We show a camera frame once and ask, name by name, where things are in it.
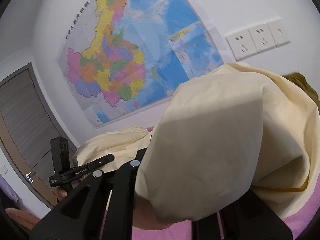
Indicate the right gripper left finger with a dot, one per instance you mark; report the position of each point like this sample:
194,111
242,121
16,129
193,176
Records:
101,207

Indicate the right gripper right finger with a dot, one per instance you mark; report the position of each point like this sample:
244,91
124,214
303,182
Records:
246,218

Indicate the cream beige jacket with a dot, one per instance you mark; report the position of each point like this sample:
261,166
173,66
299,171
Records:
231,130

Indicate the person's left hand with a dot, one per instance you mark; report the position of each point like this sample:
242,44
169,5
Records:
60,194

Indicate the peach knit sleeve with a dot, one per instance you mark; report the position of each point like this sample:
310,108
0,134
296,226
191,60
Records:
25,219

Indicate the grey brown door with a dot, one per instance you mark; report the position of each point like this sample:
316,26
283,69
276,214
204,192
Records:
27,127

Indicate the olive brown garment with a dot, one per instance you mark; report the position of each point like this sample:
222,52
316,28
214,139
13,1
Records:
298,79

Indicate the silver door handle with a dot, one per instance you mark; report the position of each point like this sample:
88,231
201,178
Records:
28,177

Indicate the colourful wall map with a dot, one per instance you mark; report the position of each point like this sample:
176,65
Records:
122,55

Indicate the white wall socket panel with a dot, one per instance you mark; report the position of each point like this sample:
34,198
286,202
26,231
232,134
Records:
257,39

